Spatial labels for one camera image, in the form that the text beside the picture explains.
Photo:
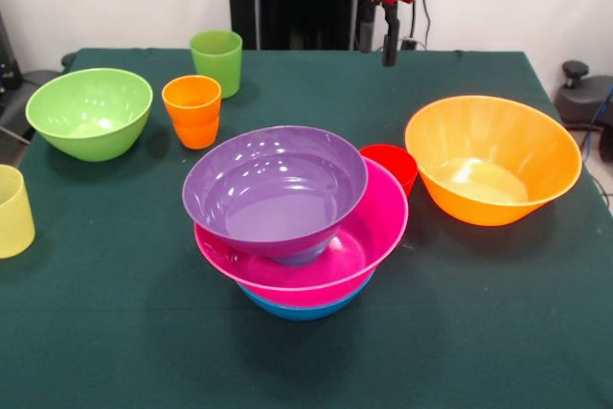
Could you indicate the large blue plastic bowl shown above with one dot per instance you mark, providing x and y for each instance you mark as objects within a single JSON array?
[{"x": 301, "y": 313}]

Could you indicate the dark green tablecloth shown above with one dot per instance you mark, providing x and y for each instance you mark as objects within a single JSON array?
[{"x": 431, "y": 332}]

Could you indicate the black equipment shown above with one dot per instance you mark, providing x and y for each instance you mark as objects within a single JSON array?
[{"x": 7, "y": 69}]

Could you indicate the green plastic bowl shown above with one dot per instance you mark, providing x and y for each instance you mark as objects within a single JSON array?
[{"x": 86, "y": 112}]

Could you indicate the orange plastic cup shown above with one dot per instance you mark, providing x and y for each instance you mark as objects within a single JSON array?
[{"x": 191, "y": 112}]

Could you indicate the large orange plastic bowl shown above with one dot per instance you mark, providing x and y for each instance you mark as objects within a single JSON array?
[{"x": 479, "y": 141}]

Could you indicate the red plastic cup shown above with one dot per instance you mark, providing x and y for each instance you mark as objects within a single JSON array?
[{"x": 395, "y": 165}]

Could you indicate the black wheeled base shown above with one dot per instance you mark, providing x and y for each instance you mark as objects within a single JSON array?
[{"x": 582, "y": 97}]

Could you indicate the pink plastic bowl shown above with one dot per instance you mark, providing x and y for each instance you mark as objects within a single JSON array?
[{"x": 369, "y": 241}]

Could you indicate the purple plastic bowl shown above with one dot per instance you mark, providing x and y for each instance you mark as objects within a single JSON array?
[{"x": 268, "y": 188}]

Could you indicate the green plastic cup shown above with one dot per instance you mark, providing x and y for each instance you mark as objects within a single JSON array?
[{"x": 218, "y": 64}]

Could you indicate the small blue plastic bowl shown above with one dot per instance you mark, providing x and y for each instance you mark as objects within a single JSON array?
[{"x": 299, "y": 259}]

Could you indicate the yellow plastic cup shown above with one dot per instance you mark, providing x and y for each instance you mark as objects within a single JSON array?
[{"x": 14, "y": 217}]

